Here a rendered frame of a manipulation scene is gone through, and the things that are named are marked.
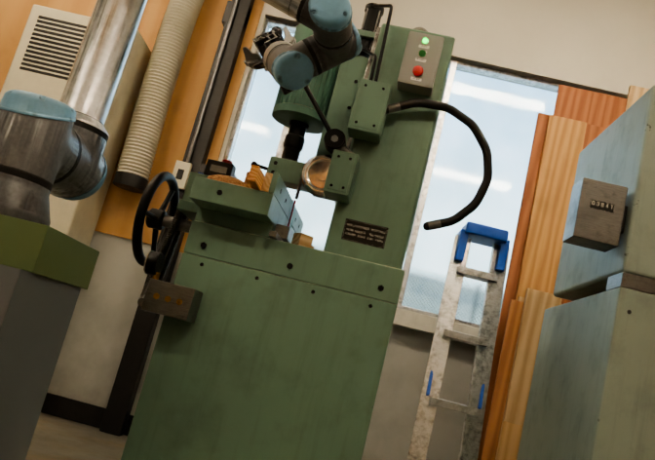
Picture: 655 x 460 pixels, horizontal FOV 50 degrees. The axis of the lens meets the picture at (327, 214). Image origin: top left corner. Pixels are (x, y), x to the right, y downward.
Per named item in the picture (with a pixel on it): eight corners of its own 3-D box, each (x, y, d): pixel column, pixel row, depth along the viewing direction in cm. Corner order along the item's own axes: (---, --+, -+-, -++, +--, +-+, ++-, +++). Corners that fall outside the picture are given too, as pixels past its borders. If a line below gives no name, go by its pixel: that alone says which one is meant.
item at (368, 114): (348, 136, 200) (361, 89, 203) (379, 143, 199) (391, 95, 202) (347, 127, 192) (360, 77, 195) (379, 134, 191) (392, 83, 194)
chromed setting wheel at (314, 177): (296, 193, 197) (307, 151, 200) (339, 203, 196) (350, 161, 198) (295, 190, 194) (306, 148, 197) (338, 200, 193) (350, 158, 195)
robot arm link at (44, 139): (-39, 155, 140) (-9, 75, 143) (5, 179, 156) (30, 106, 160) (32, 172, 138) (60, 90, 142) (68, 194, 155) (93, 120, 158)
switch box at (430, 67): (396, 90, 202) (408, 39, 205) (431, 96, 201) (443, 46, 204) (397, 81, 196) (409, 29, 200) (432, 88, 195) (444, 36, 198)
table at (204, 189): (209, 235, 239) (213, 218, 240) (294, 256, 235) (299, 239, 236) (153, 188, 180) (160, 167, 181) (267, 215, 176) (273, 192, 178)
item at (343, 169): (325, 199, 196) (335, 158, 199) (349, 204, 196) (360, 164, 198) (323, 190, 187) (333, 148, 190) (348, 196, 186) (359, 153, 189)
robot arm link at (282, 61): (323, 80, 165) (285, 99, 164) (310, 69, 176) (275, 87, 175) (307, 44, 160) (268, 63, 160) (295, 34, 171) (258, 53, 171)
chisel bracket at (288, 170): (266, 188, 213) (274, 162, 215) (311, 198, 212) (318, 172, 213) (262, 181, 206) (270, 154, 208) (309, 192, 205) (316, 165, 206)
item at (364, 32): (351, 59, 222) (364, 12, 225) (376, 64, 221) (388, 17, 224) (350, 48, 214) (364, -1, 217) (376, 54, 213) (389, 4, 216)
